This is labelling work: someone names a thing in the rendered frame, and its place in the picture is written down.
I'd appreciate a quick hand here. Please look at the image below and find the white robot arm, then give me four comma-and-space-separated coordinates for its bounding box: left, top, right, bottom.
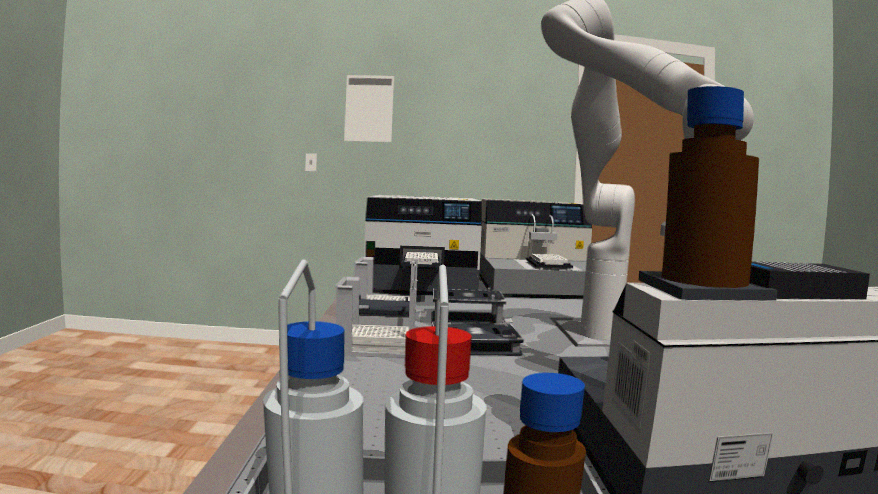
541, 0, 726, 340

